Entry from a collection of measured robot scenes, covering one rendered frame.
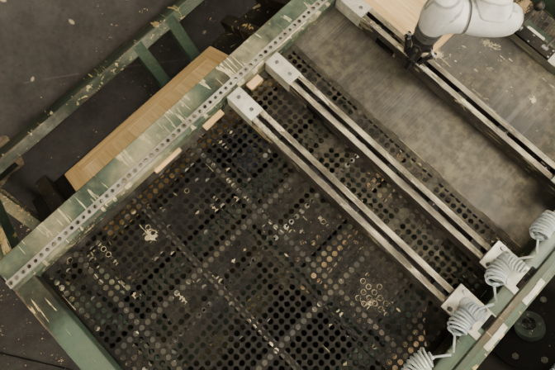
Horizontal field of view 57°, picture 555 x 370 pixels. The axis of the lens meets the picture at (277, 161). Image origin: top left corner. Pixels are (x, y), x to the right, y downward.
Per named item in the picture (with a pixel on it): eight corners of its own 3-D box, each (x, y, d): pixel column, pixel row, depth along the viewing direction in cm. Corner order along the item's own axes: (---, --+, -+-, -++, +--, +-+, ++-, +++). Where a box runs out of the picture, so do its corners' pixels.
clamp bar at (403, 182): (280, 56, 194) (281, 23, 171) (529, 283, 174) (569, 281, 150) (261, 73, 193) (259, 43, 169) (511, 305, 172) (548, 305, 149)
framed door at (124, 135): (212, 49, 249) (210, 45, 248) (279, 83, 211) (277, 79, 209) (67, 177, 232) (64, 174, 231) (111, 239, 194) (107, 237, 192)
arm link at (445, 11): (415, 38, 159) (457, 42, 159) (430, 10, 144) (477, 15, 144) (416, 7, 162) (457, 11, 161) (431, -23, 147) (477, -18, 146)
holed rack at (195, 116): (348, -29, 199) (348, -30, 198) (354, -24, 198) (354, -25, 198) (6, 282, 167) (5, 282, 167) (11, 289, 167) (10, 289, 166)
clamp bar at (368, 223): (244, 90, 191) (239, 61, 168) (494, 325, 170) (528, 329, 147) (224, 107, 189) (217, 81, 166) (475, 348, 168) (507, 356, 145)
